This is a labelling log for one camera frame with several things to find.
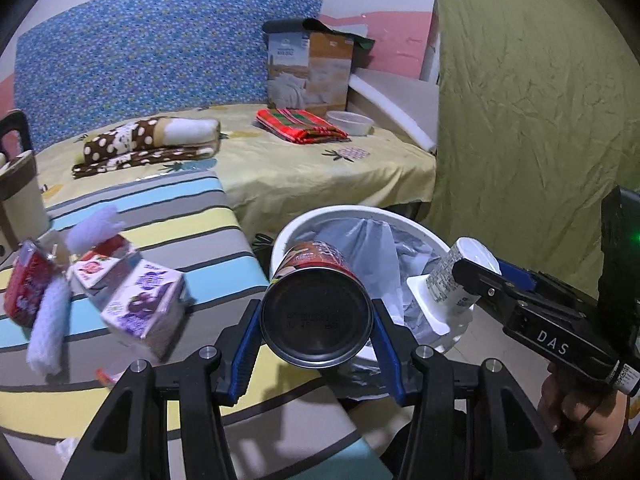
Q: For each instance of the red drink packet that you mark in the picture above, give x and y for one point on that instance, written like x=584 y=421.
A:
x=27 y=285

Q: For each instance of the beige electric kettle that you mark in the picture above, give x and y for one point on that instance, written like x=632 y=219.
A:
x=25 y=200

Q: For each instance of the red plaid cloth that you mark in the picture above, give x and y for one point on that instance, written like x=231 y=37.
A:
x=295 y=122

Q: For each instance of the brown polka dot blanket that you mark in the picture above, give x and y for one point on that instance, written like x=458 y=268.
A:
x=125 y=140

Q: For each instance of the white fluffy cloth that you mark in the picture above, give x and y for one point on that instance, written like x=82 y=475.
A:
x=47 y=325

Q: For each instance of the translucent plastic bin liner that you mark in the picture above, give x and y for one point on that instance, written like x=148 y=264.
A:
x=380 y=255

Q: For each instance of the cardboard box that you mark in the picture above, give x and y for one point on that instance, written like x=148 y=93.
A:
x=310 y=70

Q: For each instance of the clear plastic bowl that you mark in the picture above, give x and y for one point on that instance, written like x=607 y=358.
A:
x=350 y=122

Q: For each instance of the orange wrapper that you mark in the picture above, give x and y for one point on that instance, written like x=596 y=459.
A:
x=109 y=377

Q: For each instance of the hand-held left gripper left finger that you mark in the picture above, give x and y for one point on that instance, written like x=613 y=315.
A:
x=247 y=345

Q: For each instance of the dark can with red label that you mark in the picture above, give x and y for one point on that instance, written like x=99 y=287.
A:
x=315 y=320

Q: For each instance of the green cloth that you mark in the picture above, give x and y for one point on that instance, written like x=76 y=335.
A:
x=525 y=110

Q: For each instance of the person's right hand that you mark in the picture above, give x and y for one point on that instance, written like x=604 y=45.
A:
x=585 y=425

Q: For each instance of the white foam board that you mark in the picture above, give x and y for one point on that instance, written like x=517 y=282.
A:
x=400 y=105

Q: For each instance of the purple grape juice carton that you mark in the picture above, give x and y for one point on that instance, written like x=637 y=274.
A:
x=145 y=305

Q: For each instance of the white trash bin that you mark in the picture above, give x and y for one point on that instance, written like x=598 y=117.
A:
x=350 y=211

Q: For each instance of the white yogurt cup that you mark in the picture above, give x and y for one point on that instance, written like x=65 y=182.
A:
x=440 y=285

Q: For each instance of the red strawberry drink carton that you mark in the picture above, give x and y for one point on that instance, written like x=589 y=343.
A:
x=95 y=272

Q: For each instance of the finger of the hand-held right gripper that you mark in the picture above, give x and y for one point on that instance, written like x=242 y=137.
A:
x=475 y=280
x=517 y=276

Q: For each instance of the yellow bedsheet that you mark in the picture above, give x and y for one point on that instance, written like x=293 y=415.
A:
x=300 y=170

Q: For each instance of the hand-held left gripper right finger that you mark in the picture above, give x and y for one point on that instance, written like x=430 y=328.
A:
x=387 y=355

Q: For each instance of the blue floral mattress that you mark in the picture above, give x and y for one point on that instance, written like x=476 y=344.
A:
x=150 y=60

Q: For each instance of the purple crumpled wrapper on bed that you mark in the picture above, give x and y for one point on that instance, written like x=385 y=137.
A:
x=95 y=230

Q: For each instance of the striped tablecloth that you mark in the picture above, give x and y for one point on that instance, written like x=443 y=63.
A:
x=175 y=210

